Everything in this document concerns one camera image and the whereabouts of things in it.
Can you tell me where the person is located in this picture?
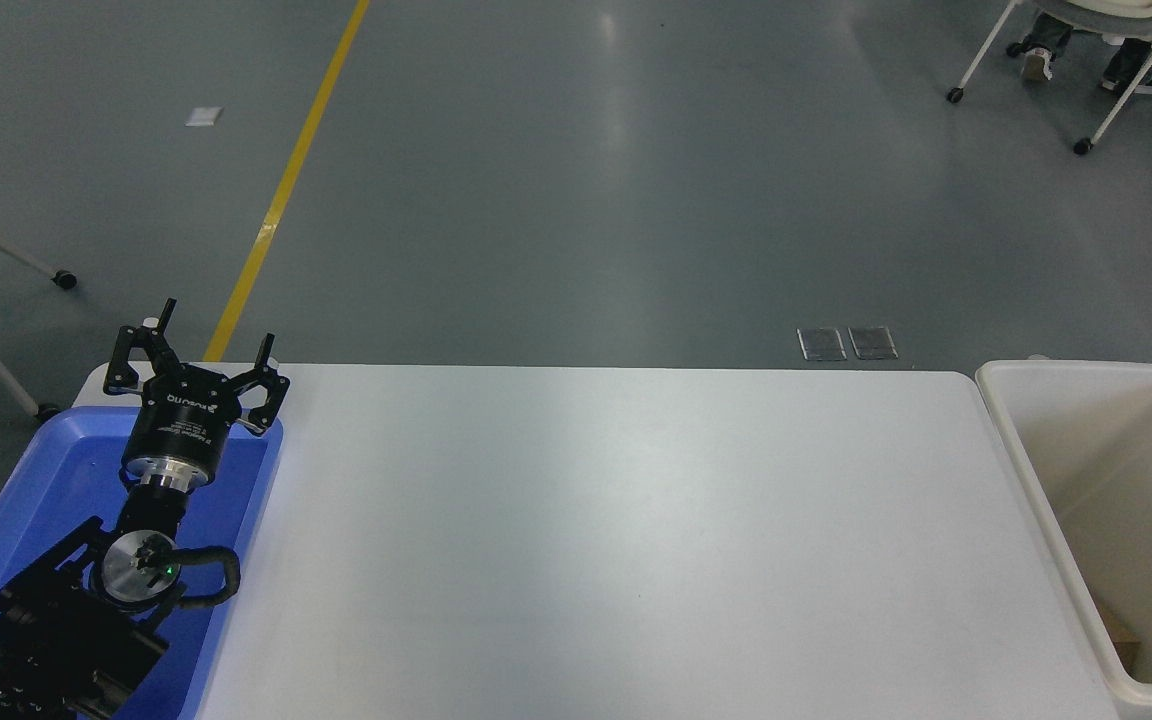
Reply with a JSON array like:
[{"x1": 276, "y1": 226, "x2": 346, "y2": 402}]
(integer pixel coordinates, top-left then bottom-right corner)
[{"x1": 1020, "y1": 0, "x2": 1152, "y2": 97}]

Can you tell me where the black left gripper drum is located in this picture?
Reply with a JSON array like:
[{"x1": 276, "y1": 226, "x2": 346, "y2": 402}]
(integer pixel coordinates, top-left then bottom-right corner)
[{"x1": 124, "y1": 366, "x2": 244, "y2": 473}]

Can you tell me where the large pale plastic bin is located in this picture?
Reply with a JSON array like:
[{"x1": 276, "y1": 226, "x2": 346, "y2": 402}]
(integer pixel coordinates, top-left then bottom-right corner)
[{"x1": 974, "y1": 358, "x2": 1152, "y2": 713}]

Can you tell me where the white wheeled chair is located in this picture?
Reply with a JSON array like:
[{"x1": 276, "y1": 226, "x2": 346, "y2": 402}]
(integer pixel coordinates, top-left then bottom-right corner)
[{"x1": 945, "y1": 0, "x2": 1152, "y2": 157}]

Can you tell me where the grey floor plate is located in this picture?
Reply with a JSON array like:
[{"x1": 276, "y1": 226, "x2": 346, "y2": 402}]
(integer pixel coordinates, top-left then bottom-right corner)
[
  {"x1": 847, "y1": 325, "x2": 900, "y2": 361},
  {"x1": 797, "y1": 327, "x2": 848, "y2": 362}
]

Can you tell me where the grey wheeled frame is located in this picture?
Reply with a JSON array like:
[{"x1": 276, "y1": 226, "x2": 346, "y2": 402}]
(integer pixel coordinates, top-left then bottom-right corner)
[{"x1": 0, "y1": 205, "x2": 78, "y2": 292}]

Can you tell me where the blue plastic tray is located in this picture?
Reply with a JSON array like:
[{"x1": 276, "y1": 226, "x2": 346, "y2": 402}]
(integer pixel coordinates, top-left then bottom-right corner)
[{"x1": 0, "y1": 404, "x2": 286, "y2": 720}]

